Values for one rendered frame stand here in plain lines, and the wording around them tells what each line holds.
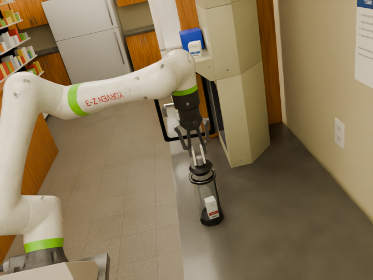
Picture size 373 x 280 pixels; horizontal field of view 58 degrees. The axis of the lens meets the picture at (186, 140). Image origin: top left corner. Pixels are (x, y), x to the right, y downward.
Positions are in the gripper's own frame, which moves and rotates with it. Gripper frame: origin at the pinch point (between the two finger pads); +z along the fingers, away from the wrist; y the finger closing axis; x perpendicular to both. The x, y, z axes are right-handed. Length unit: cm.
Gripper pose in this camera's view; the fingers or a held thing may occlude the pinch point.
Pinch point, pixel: (198, 155)
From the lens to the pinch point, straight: 126.4
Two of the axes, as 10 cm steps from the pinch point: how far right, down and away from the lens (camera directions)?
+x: 1.0, 4.5, -8.9
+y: -9.7, 2.2, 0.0
